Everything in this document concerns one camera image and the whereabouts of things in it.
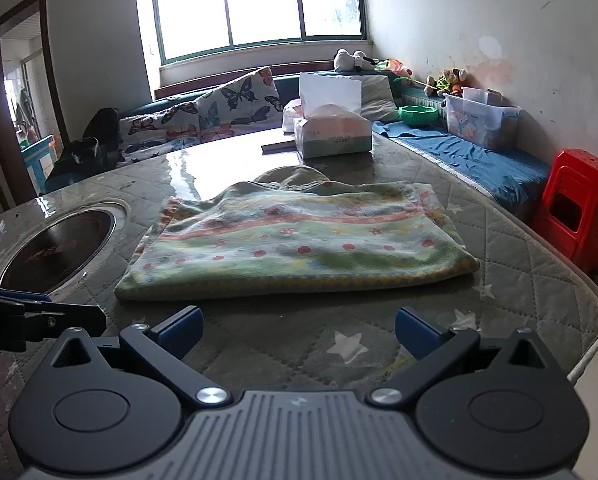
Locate orange green plush toy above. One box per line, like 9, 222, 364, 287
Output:
374, 58, 412, 79

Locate green patterned pants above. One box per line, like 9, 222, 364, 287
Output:
115, 165, 481, 302

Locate round black built-in cooktop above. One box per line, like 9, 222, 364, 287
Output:
0, 200, 130, 296

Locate plastic wrapped tissue packs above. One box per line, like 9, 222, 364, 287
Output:
282, 99, 305, 133

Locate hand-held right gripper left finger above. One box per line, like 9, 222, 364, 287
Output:
51, 306, 232, 408

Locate green bowl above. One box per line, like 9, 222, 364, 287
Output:
398, 105, 440, 127

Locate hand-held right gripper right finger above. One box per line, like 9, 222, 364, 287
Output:
366, 306, 562, 408

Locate red plastic stool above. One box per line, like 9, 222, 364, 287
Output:
532, 149, 598, 275

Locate butterfly print pillow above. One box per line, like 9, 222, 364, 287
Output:
118, 101, 202, 156
196, 66, 285, 143

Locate blue white small cabinet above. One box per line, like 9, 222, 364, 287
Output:
21, 135, 57, 196

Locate clear plastic storage bin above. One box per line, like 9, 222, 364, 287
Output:
443, 87, 522, 151

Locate grey pillow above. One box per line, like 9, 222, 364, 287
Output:
339, 74, 400, 122

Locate open soft tissue pack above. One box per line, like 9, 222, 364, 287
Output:
293, 72, 373, 159

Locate white plush toy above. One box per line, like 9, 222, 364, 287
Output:
334, 49, 375, 72

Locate blue cushioned bench sofa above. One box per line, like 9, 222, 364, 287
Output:
44, 62, 552, 221

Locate brown green plush toys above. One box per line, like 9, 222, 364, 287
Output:
424, 67, 470, 98

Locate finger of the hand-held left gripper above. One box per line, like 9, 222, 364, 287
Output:
0, 286, 54, 307
23, 303, 108, 343

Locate green framed window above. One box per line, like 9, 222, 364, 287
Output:
149, 0, 370, 66

